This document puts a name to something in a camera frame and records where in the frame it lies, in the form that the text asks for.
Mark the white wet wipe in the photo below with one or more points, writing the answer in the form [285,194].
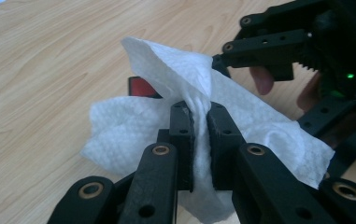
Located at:
[166,65]

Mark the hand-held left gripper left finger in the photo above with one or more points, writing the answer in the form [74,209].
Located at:
[182,140]

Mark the multicoloured puzzle cube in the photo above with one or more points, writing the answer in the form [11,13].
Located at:
[139,87]

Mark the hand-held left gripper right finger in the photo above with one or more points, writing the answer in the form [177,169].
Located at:
[224,140]

